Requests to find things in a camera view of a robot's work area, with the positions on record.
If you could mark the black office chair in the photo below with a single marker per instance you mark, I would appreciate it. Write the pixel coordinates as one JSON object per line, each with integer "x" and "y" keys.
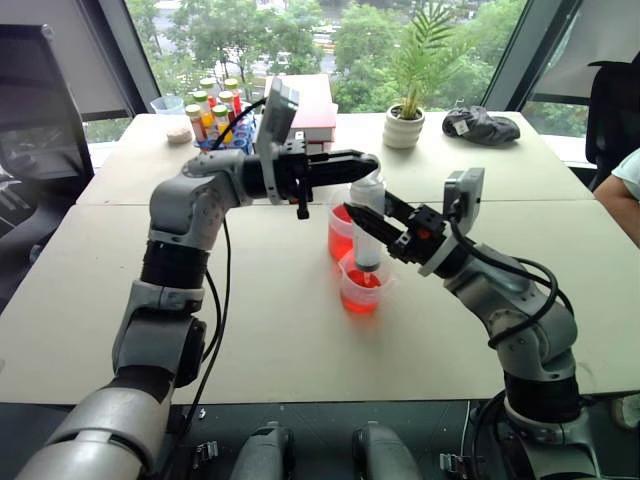
{"x": 35, "y": 110}

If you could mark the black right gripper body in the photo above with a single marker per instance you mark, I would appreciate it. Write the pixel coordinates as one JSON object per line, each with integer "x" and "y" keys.
{"x": 420, "y": 237}

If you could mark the tall clear cup red liquid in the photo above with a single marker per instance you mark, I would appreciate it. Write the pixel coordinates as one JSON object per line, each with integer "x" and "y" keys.
{"x": 340, "y": 235}

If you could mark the green palm in white pot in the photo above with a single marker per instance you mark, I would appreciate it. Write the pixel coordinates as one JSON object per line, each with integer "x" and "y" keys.
{"x": 403, "y": 132}

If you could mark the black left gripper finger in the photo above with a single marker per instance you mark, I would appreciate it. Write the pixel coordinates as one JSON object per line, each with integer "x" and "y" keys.
{"x": 345, "y": 159}
{"x": 340, "y": 176}

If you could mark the person bare forearm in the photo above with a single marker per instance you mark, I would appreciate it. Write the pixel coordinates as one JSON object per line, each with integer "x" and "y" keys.
{"x": 620, "y": 205}

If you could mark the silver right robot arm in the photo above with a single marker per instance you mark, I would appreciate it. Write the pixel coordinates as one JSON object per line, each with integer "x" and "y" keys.
{"x": 540, "y": 330}

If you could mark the black high back chair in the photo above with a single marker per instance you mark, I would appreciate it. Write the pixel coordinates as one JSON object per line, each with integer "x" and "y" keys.
{"x": 612, "y": 115}

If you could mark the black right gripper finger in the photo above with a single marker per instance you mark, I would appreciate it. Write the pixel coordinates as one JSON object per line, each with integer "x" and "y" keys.
{"x": 400, "y": 205}
{"x": 375, "y": 225}

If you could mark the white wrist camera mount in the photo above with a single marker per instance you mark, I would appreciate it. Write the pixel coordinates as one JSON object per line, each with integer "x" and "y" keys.
{"x": 465, "y": 192}
{"x": 276, "y": 117}

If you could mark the empty clear plastic cup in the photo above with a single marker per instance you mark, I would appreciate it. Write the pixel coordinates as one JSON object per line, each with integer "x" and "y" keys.
{"x": 167, "y": 105}

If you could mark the green capped juice bottle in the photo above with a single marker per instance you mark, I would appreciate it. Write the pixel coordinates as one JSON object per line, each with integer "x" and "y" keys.
{"x": 200, "y": 96}
{"x": 231, "y": 84}
{"x": 226, "y": 96}
{"x": 220, "y": 117}
{"x": 193, "y": 116}
{"x": 207, "y": 84}

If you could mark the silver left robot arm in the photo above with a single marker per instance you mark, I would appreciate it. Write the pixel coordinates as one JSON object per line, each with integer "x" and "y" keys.
{"x": 185, "y": 200}

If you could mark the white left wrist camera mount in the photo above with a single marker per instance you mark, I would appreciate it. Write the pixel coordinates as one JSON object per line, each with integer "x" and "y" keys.
{"x": 276, "y": 117}

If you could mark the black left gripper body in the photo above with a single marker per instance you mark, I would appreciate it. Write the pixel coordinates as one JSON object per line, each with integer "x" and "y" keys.
{"x": 290, "y": 170}

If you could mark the dark grey rounded shape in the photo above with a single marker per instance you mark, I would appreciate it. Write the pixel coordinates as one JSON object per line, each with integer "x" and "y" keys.
{"x": 262, "y": 452}
{"x": 385, "y": 452}

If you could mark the wide clear cup red liquid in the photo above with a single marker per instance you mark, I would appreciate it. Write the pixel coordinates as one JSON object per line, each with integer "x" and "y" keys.
{"x": 362, "y": 292}

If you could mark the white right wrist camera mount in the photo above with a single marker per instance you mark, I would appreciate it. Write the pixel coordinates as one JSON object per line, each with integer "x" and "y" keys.
{"x": 465, "y": 192}

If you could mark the round beige lump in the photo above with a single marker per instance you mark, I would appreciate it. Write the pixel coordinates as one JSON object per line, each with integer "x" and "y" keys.
{"x": 179, "y": 135}

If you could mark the pale green shirt sleeve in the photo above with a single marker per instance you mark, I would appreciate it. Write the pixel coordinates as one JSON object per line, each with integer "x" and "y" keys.
{"x": 629, "y": 172}

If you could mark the dark grey crumpled cloth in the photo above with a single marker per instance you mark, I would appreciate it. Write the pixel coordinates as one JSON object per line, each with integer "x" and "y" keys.
{"x": 482, "y": 125}

